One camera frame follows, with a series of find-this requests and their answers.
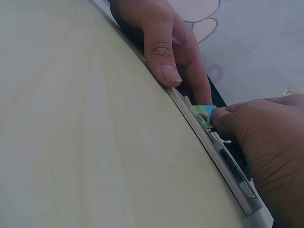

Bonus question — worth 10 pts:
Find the person's left hand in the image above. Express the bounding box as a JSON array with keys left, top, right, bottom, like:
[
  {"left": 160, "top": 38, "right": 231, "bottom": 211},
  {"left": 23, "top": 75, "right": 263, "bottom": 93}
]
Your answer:
[{"left": 109, "top": 0, "right": 214, "bottom": 107}]

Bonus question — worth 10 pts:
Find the silver metal strip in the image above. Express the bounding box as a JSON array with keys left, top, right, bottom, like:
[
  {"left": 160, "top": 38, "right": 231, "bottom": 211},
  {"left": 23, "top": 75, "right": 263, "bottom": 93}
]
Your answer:
[{"left": 165, "top": 86, "right": 265, "bottom": 218}]

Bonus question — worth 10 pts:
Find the person's right hand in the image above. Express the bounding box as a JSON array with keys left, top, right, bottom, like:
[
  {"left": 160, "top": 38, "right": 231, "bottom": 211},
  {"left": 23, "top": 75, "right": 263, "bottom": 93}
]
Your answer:
[{"left": 210, "top": 89, "right": 304, "bottom": 228}]

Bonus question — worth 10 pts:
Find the blue green paper card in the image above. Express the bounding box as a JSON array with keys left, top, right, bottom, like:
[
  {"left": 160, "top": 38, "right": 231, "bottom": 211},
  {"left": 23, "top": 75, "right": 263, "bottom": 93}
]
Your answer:
[{"left": 191, "top": 104, "right": 217, "bottom": 132}]

